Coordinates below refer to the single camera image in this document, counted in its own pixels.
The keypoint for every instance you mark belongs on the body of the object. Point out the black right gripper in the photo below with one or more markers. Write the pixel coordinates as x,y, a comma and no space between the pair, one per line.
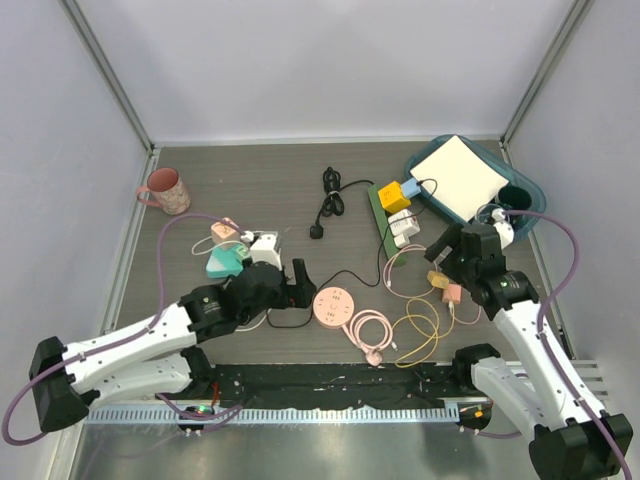
453,238

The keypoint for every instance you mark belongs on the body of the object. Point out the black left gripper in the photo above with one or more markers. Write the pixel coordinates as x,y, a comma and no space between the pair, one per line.
304,287

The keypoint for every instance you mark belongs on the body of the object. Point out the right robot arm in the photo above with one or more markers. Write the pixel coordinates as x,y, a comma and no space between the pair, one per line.
570,433

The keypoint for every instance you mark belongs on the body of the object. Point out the dark green cup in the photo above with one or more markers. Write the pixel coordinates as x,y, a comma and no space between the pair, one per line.
512,197

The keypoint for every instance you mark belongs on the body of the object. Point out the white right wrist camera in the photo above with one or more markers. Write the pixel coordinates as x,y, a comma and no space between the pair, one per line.
500,222

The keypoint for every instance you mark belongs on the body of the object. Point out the peach cube socket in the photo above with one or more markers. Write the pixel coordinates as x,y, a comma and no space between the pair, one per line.
224,235

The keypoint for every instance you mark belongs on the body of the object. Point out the white cable duct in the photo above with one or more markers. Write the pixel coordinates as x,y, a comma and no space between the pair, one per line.
157,414

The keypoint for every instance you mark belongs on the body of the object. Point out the teal triangular socket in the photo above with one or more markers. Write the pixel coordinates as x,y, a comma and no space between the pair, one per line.
223,263

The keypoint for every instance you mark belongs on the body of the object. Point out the pink charger plug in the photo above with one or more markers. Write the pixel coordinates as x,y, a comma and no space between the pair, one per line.
452,294

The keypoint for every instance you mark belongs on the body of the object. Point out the light blue charger plug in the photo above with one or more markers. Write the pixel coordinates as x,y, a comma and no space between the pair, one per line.
410,188

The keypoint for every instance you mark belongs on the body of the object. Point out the clear glass cup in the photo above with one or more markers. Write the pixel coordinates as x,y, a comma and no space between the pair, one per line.
485,214

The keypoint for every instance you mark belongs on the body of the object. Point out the green power strip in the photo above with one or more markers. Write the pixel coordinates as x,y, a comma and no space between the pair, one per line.
381,222

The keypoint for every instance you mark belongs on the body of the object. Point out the yellow cube socket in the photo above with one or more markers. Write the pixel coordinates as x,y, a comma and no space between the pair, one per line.
392,198

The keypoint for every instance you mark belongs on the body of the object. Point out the white cube adapter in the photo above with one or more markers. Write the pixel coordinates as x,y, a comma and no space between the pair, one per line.
403,226

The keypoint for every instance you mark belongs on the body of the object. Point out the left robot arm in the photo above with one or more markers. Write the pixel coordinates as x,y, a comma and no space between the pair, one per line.
159,355

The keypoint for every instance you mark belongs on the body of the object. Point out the white paper pad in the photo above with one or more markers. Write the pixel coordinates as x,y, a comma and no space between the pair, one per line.
464,181

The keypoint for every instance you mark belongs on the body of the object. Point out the pink round socket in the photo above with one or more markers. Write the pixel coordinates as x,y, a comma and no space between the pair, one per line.
333,307

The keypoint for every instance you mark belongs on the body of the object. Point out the teal plastic tray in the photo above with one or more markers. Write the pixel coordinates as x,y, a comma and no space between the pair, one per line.
492,159

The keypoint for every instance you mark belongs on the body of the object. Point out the pink floral mug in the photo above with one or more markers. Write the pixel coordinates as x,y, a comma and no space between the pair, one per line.
165,190

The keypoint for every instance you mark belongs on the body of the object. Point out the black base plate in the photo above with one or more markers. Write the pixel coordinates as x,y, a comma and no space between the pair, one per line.
328,386

